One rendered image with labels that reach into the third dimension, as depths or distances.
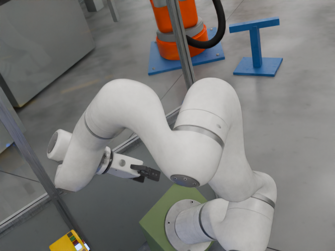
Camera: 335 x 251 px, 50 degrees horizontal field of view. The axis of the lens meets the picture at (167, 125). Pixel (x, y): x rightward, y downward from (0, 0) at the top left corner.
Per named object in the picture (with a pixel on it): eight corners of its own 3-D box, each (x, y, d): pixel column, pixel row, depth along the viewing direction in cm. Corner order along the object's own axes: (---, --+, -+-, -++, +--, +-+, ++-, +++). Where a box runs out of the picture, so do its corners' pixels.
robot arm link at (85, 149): (114, 174, 74) (79, 197, 100) (128, 106, 81) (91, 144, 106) (72, 163, 71) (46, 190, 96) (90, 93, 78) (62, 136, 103)
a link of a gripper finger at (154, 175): (147, 164, 104) (165, 171, 108) (141, 165, 107) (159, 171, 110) (145, 175, 103) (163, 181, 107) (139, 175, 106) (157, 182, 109)
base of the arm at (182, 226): (191, 189, 132) (217, 177, 117) (222, 231, 131) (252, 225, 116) (153, 221, 122) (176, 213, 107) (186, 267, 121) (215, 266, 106)
